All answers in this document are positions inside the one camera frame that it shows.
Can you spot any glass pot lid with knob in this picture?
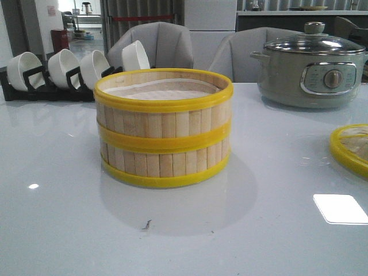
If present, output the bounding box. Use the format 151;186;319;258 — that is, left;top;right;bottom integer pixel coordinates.
264;21;366;55

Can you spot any liner paper in upper drawer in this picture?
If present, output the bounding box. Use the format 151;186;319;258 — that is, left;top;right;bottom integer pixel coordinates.
104;78;221;101

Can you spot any bamboo steamer drawer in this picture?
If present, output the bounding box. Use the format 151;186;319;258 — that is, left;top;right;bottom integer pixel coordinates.
101;137;231;188
94;68;233;154

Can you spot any right grey upholstered chair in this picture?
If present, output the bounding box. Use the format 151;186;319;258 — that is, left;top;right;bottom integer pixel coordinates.
208;27;299;83

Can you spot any red bin in background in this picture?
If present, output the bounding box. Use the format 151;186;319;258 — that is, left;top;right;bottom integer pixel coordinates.
51;29;69;53

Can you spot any white bowl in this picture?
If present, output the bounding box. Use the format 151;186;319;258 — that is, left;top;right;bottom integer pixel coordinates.
80;50;110;90
121;40;150;71
48;49;79;89
6;52;42;91

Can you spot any left grey upholstered chair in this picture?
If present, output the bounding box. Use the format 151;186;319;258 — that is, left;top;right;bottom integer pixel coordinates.
108;22;194;68

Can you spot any grey upholstered chair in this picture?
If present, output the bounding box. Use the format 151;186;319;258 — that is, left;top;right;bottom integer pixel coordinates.
108;22;194;68
208;27;299;83

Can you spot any grey-green electric cooking pot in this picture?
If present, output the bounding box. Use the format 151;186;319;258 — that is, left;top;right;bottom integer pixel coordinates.
250;50;367;109

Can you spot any white cabinet in background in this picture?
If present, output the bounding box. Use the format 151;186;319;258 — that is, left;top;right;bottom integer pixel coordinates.
183;1;237;70

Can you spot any black bowl rack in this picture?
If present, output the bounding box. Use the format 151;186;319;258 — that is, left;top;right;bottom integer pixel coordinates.
0;54;124;102

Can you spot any yellow rimmed bamboo steamer lid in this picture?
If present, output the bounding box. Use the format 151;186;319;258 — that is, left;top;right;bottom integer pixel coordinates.
329;124;367;179

